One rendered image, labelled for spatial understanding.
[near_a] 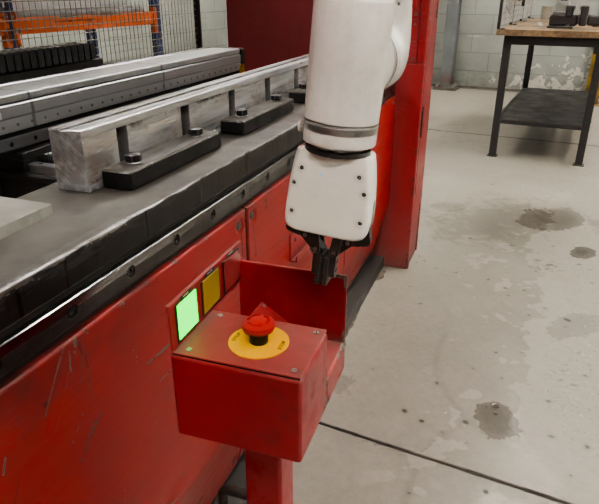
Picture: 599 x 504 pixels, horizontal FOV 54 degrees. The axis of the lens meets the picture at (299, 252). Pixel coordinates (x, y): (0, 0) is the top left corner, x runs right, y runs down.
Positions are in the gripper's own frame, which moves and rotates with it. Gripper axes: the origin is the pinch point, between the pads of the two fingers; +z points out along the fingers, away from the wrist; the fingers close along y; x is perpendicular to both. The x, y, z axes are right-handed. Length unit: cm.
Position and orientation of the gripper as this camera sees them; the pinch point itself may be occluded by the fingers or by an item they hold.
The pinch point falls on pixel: (324, 266)
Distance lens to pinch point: 74.0
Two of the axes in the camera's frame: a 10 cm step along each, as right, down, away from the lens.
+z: -0.8, 9.0, 4.3
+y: 9.4, 2.1, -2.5
